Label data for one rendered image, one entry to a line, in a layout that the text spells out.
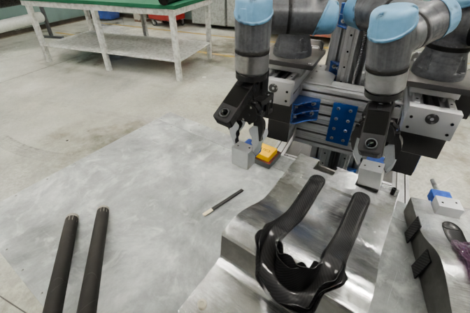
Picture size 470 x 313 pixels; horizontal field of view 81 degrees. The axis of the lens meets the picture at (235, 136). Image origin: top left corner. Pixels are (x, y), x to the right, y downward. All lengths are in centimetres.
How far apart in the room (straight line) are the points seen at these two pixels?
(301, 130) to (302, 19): 63
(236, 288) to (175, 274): 15
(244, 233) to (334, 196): 27
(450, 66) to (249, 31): 69
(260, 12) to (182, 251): 54
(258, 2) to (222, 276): 52
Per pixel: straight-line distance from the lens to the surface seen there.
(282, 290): 57
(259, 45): 58
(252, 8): 57
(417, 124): 100
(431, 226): 79
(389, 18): 56
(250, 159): 71
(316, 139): 121
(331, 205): 69
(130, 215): 80
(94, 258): 65
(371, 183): 75
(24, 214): 93
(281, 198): 68
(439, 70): 108
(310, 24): 68
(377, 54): 58
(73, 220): 80
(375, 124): 62
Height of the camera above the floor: 137
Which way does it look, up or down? 34 degrees down
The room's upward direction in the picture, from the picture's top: straight up
